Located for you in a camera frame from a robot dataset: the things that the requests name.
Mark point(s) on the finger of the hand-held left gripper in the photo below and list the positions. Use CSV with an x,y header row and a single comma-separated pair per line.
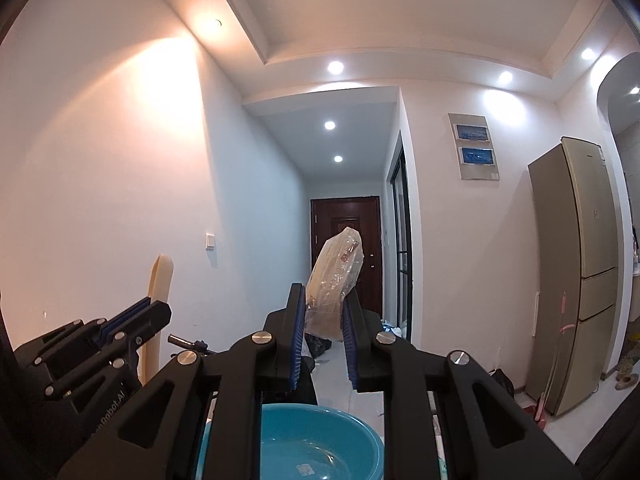
x,y
132,325
124,313

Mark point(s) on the beige slippers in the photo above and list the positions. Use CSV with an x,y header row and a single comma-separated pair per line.
x,y
625,375

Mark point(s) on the white light switch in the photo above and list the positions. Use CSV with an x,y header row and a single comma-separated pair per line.
x,y
210,240

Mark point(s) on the beige curved board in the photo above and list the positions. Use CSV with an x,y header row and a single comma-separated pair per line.
x,y
161,280

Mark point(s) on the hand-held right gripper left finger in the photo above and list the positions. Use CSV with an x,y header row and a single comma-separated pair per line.
x,y
296,340

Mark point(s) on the blue plastic basin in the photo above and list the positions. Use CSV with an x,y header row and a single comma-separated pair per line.
x,y
320,440

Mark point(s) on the brown wooden door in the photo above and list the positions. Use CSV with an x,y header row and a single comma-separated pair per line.
x,y
330,225

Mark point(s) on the blue white plastic bag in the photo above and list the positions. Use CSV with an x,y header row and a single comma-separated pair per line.
x,y
394,331

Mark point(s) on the black trash bag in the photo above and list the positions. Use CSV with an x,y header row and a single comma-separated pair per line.
x,y
317,347

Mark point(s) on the black floor bag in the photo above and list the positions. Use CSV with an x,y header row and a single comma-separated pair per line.
x,y
504,382

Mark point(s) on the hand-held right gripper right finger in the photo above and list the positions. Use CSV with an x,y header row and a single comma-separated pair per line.
x,y
350,347

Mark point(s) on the white narrow panel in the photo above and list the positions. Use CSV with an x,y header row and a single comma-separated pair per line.
x,y
536,315

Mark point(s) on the grey wall panel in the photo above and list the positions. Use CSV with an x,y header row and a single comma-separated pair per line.
x,y
475,147

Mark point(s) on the black framed glass door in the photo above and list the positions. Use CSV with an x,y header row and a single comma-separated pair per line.
x,y
400,240

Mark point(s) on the clear plastic packet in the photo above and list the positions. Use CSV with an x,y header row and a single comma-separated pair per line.
x,y
332,270

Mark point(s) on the beige refrigerator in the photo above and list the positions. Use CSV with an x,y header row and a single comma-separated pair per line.
x,y
575,260

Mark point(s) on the pink mop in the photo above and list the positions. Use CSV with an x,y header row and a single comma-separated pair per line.
x,y
559,350

